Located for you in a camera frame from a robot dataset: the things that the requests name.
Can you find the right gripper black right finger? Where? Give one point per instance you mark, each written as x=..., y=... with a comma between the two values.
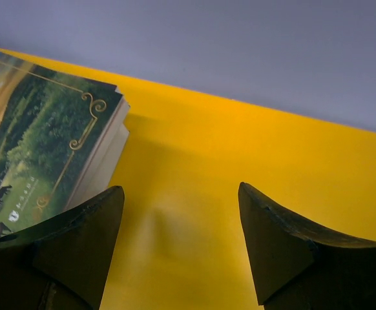
x=297, y=263

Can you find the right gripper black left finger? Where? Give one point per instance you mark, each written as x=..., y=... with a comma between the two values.
x=63, y=262

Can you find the Animal Farm book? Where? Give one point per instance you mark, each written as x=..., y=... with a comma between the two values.
x=50, y=122

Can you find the Little Women book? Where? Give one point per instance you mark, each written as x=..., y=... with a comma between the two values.
x=103, y=160

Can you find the blue yellow wooden bookshelf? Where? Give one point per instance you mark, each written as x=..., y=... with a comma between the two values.
x=181, y=245

